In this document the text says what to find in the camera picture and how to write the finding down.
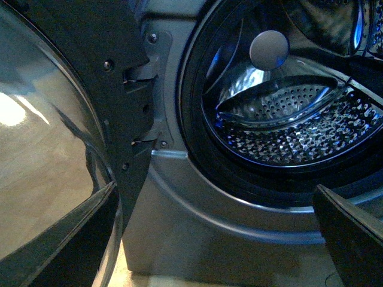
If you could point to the washing machine glass door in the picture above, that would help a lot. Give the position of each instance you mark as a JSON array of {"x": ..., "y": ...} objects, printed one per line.
[{"x": 71, "y": 120}]

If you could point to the steel perforated washer drum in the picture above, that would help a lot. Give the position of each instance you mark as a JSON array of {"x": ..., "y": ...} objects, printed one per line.
[{"x": 324, "y": 101}]

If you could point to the grey front-load washing machine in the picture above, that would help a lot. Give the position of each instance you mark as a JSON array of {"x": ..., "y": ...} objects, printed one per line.
[{"x": 183, "y": 225}]

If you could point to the black rubber door gasket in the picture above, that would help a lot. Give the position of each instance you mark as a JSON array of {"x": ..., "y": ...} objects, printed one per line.
[{"x": 357, "y": 175}]

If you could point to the grey door hinge bracket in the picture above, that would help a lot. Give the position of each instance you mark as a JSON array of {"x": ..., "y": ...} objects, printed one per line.
[{"x": 157, "y": 46}]

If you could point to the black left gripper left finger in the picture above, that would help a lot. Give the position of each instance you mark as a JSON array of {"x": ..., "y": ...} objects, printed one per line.
[{"x": 80, "y": 249}]

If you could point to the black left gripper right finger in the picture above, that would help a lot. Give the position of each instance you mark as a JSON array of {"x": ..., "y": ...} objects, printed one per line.
[{"x": 353, "y": 238}]

